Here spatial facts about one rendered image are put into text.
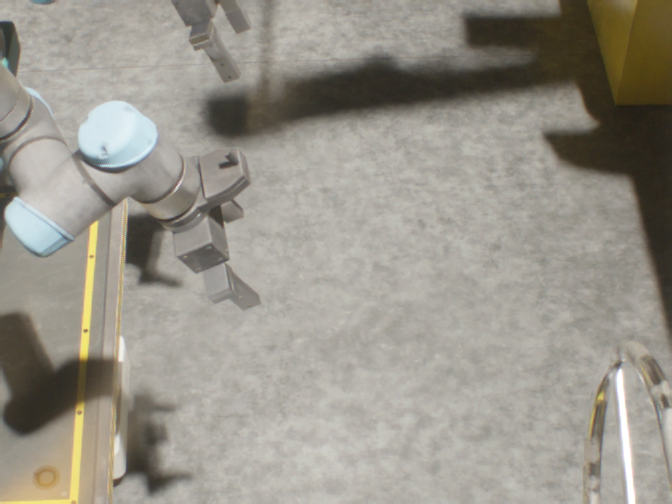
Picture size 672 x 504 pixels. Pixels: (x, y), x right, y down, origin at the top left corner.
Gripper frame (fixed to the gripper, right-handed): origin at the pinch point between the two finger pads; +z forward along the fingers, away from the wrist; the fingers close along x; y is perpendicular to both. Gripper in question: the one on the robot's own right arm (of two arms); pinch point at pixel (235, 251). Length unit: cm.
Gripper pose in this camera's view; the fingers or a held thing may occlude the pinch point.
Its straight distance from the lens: 151.5
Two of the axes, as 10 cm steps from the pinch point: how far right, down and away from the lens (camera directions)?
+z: 3.9, 4.3, 8.2
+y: -9.0, 3.6, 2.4
